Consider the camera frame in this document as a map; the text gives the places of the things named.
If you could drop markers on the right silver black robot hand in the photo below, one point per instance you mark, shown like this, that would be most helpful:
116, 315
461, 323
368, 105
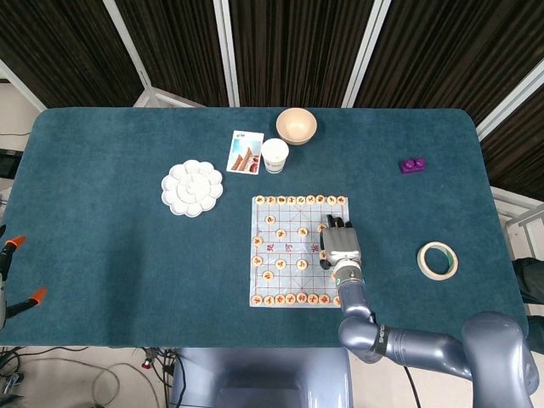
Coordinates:
340, 246

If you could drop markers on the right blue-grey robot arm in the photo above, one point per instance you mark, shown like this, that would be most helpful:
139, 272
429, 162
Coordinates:
353, 297

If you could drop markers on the Chinese chess board sheet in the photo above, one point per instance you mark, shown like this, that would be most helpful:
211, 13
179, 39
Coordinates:
293, 251

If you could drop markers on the beige masking tape roll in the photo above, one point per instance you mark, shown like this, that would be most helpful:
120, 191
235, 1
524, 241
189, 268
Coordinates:
420, 260

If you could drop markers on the purple toy building block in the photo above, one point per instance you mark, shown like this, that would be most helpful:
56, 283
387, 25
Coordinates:
412, 166

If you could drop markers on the white paper cup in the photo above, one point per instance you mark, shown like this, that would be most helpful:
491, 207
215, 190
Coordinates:
275, 151

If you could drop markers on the beige bowl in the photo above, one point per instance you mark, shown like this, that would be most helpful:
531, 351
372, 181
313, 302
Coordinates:
296, 125

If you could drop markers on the photo postcard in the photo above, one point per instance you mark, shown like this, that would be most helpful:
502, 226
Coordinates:
244, 153

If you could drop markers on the blue-grey robot torso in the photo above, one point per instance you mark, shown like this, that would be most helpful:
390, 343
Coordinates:
255, 374

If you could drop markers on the white flower paint palette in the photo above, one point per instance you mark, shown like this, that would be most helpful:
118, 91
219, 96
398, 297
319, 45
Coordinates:
191, 187

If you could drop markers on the dark green object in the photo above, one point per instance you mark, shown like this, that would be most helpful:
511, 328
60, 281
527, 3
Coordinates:
529, 276

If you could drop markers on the dark slatted partition panel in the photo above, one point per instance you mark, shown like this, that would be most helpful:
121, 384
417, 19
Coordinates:
64, 47
446, 47
297, 47
523, 144
178, 42

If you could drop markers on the white partition base foot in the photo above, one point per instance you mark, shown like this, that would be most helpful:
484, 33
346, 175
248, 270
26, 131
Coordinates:
178, 98

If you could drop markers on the red capped plug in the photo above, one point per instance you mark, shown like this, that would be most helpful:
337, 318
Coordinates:
146, 363

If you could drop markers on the teal velvet tablecloth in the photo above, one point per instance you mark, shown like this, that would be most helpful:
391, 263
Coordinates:
106, 255

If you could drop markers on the black clamp orange tip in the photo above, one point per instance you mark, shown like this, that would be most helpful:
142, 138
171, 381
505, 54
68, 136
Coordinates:
39, 294
17, 241

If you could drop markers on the black box device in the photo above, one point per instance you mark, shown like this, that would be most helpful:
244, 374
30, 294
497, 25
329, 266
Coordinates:
6, 163

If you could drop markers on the white metal frame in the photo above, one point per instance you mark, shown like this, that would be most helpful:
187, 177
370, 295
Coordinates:
518, 208

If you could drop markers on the white partition frame post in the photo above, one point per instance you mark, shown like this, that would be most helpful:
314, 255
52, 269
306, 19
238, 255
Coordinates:
510, 102
130, 47
366, 51
21, 86
227, 51

